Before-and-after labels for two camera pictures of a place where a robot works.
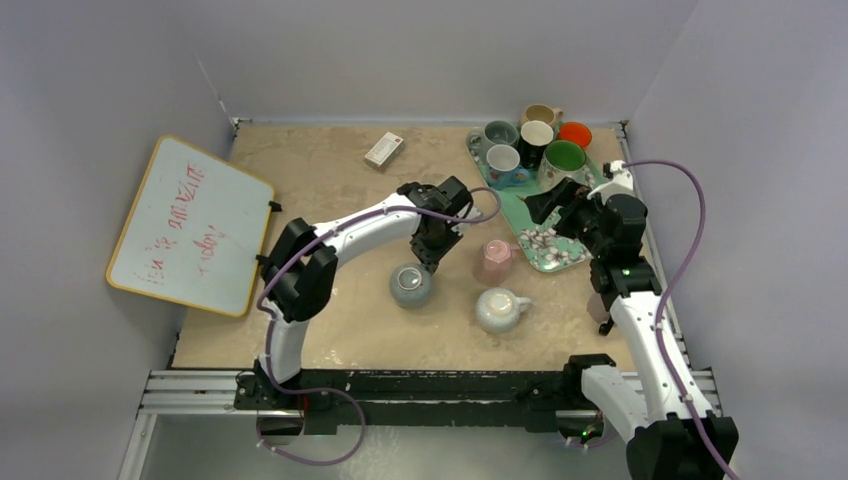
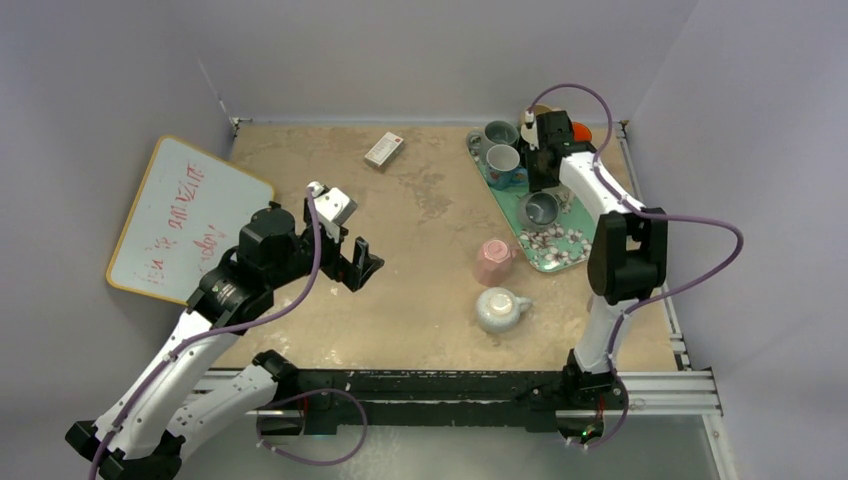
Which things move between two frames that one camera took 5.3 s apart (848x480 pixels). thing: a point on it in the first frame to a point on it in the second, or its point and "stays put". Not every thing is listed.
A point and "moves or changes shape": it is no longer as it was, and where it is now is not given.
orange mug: x=575 y=131 stays put
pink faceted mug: x=496 y=261 stays put
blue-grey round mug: x=411 y=285 moves or changes shape
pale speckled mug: x=498 y=310 stays put
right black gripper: x=565 y=208 to x=544 y=159
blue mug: x=502 y=170 stays put
